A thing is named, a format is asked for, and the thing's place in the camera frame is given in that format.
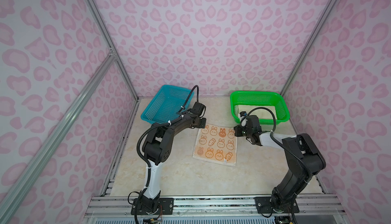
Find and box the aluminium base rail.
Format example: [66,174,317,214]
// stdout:
[85,193,350,224]

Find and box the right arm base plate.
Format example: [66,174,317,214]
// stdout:
[254,196,300,215]

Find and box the teal plastic basket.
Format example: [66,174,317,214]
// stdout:
[141,85,194,124]

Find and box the green plastic basket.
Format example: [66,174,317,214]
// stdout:
[230,91,290,124]

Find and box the teal yellow hippo towel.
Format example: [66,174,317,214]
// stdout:
[236,104,279,120]

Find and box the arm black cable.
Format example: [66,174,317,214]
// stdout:
[239,106,314,224]
[134,85,200,224]

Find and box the left corner aluminium post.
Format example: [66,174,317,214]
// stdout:
[85,0,139,102]

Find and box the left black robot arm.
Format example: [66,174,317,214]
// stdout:
[137,102,206,212]

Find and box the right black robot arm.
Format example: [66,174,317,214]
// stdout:
[234,112,326,213]

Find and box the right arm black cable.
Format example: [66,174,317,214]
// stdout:
[239,106,314,224]

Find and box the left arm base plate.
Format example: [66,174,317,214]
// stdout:
[131,197,174,215]

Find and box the left diagonal aluminium strut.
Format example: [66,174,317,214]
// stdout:
[1,55,116,224]

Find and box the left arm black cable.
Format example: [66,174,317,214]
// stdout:
[134,85,200,224]

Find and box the right corner aluminium post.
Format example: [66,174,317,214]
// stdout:
[280,0,340,97]

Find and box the orange patterned towel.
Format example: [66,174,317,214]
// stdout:
[192,124,237,166]

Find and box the corner aluminium post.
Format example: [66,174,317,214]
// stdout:
[85,0,139,102]
[280,0,340,97]

